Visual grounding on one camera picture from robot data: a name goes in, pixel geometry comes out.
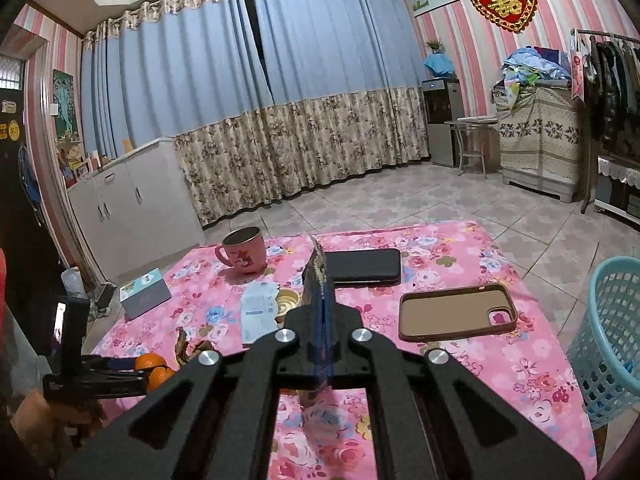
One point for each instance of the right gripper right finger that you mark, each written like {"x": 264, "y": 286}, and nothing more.
{"x": 430, "y": 417}

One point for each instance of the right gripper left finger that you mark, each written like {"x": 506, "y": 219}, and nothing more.
{"x": 213, "y": 420}

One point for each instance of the brown paper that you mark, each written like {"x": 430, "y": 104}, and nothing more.
{"x": 186, "y": 351}

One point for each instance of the orange mandarin peel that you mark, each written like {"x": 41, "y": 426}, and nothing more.
{"x": 155, "y": 370}

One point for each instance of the teal grey small box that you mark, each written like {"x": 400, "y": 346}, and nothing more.
{"x": 143, "y": 294}

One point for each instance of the brown phone case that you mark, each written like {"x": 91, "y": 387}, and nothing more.
{"x": 451, "y": 314}

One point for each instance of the white blue paper leaflet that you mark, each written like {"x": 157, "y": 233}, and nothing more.
{"x": 258, "y": 311}

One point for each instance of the round gold lid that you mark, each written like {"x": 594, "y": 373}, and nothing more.
{"x": 286, "y": 300}

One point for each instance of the teal plastic laundry basket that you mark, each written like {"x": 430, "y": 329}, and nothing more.
{"x": 605, "y": 352}

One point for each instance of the white low cabinet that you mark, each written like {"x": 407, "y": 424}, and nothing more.
{"x": 137, "y": 211}

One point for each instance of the pink cartoon mug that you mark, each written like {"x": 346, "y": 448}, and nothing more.
{"x": 243, "y": 251}

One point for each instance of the black power bank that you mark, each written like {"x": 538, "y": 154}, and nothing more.
{"x": 371, "y": 267}

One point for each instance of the metal folding stool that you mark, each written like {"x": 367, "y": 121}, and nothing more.
{"x": 473, "y": 139}

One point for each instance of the cloth covered cabinet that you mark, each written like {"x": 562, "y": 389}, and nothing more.
{"x": 541, "y": 140}

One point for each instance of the blue floral curtain left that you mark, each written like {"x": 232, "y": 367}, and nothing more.
{"x": 189, "y": 71}

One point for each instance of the blue floral curtain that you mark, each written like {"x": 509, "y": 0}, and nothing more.
{"x": 189, "y": 71}
{"x": 345, "y": 79}

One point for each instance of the grey water dispenser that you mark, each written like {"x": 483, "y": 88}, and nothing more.
{"x": 443, "y": 103}

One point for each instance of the blue floral curtain right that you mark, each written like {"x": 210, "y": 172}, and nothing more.
{"x": 345, "y": 79}

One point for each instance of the blue potted plant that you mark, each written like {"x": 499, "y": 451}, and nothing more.
{"x": 437, "y": 62}

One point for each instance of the pile of clothes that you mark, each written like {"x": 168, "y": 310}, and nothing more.
{"x": 528, "y": 66}

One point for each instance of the clothes rack with garments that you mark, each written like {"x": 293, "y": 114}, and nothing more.
{"x": 605, "y": 80}

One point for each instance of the green wall poster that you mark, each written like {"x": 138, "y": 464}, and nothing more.
{"x": 66, "y": 125}

